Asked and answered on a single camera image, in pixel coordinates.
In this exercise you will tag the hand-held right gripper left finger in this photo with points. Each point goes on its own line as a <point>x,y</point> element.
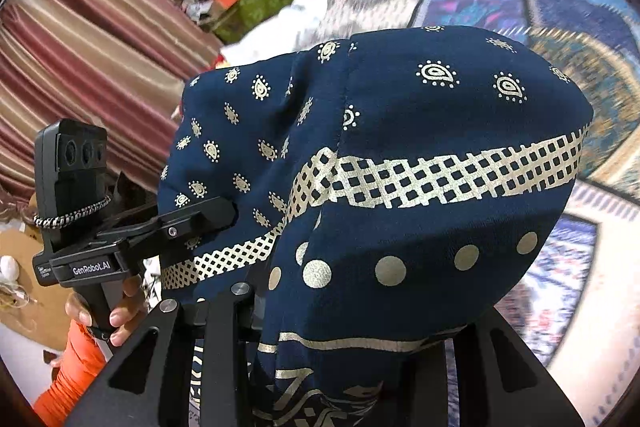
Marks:
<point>227,347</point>

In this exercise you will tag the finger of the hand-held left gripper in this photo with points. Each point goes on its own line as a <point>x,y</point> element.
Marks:
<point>200,219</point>

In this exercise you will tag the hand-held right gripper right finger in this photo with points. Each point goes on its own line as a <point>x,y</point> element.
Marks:
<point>530,397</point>

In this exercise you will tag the navy patterned garment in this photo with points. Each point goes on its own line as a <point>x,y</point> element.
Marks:
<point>425,147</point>

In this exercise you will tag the person's left forearm orange sleeve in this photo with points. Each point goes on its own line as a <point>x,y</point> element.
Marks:
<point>70,382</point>

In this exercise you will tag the person's left hand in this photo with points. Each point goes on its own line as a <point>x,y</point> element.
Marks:
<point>127,302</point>

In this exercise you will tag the small white round object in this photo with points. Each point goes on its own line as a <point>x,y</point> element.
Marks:
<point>7,268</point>

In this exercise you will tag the brown cardboard sheet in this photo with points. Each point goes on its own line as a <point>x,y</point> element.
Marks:
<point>30,304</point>

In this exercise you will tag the striped maroon curtain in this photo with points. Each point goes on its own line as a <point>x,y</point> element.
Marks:
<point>90,32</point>

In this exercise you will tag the green bag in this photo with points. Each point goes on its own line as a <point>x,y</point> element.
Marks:
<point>260,2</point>

